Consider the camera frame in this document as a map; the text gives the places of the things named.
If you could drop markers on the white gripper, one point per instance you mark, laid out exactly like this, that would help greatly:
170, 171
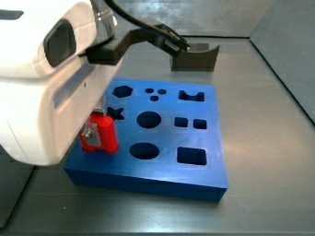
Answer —
50, 85

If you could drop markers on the red square-circle peg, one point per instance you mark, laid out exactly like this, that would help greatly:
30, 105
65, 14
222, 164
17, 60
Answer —
110, 144

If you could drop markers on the blue shape-sorting board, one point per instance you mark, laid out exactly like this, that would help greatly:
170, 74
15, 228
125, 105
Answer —
170, 142

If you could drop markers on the dark curved holder block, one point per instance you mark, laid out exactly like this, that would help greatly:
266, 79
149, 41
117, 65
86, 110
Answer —
200, 59

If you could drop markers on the grey bin tray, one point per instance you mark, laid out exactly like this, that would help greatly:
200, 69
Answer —
269, 143

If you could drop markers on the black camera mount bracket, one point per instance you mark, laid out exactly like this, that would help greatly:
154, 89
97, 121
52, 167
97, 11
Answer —
109, 52

